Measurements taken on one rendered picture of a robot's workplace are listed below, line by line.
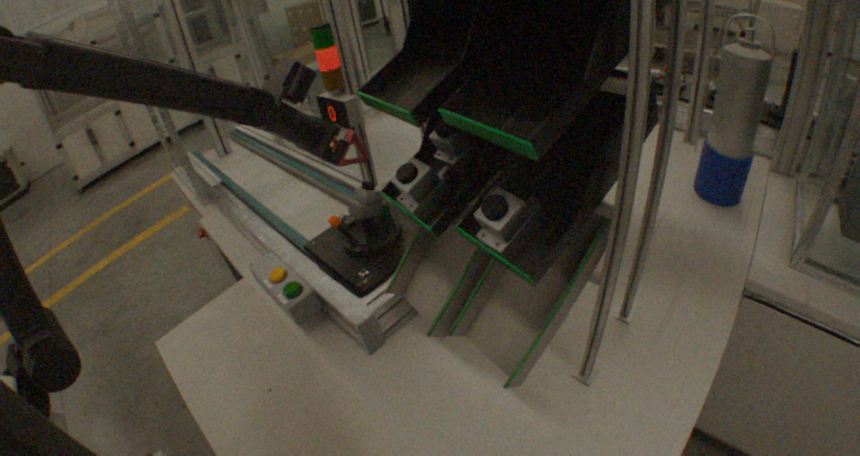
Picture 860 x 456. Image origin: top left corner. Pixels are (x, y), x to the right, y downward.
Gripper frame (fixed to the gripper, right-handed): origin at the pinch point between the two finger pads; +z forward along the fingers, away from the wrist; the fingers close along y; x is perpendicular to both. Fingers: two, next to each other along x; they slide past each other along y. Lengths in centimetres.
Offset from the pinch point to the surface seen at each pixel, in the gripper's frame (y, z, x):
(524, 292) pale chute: -41.5, 7.2, 8.6
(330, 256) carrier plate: 2.6, 8.7, 22.7
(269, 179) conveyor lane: 63, 21, 19
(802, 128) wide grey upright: -81, 85, -69
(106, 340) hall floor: 178, 5, 169
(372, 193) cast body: -2.1, 8.4, 5.9
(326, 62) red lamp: 17.9, -3.2, -16.6
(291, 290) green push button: 0.6, 0.4, 31.0
